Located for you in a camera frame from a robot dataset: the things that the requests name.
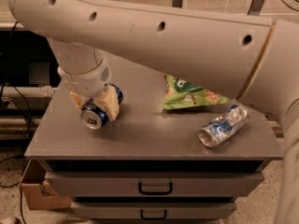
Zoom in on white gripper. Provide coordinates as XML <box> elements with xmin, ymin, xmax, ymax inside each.
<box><xmin>58</xmin><ymin>57</ymin><xmax>120</xmax><ymax>121</ymax></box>

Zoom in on blue pepsi can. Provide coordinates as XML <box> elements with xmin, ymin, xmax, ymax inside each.
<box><xmin>80</xmin><ymin>83</ymin><xmax>123</xmax><ymax>130</ymax></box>

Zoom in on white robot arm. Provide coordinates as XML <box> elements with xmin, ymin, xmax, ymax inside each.
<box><xmin>7</xmin><ymin>0</ymin><xmax>299</xmax><ymax>224</ymax></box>

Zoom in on crushed silver blue can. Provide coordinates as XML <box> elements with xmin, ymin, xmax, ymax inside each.
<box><xmin>198</xmin><ymin>105</ymin><xmax>249</xmax><ymax>148</ymax></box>

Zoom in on grey upper drawer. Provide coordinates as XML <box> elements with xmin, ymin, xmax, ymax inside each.
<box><xmin>46</xmin><ymin>172</ymin><xmax>263</xmax><ymax>198</ymax></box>

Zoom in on grey drawer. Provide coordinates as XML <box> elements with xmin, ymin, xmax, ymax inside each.
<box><xmin>71</xmin><ymin>203</ymin><xmax>236</xmax><ymax>220</ymax></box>
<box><xmin>46</xmin><ymin>172</ymin><xmax>263</xmax><ymax>198</ymax></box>

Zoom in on green chip bag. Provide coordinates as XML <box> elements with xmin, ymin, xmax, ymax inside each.
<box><xmin>163</xmin><ymin>75</ymin><xmax>228</xmax><ymax>110</ymax></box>

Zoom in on brown cardboard box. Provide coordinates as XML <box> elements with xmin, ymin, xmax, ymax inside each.
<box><xmin>20</xmin><ymin>161</ymin><xmax>72</xmax><ymax>210</ymax></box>

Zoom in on grey lower drawer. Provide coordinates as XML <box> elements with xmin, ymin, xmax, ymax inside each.
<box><xmin>71</xmin><ymin>203</ymin><xmax>236</xmax><ymax>220</ymax></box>

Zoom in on black cable left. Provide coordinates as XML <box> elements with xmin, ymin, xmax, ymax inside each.
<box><xmin>0</xmin><ymin>21</ymin><xmax>37</xmax><ymax>224</ymax></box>

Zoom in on right metal railing bracket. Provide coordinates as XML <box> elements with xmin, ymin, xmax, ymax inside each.
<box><xmin>247</xmin><ymin>0</ymin><xmax>271</xmax><ymax>16</ymax></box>

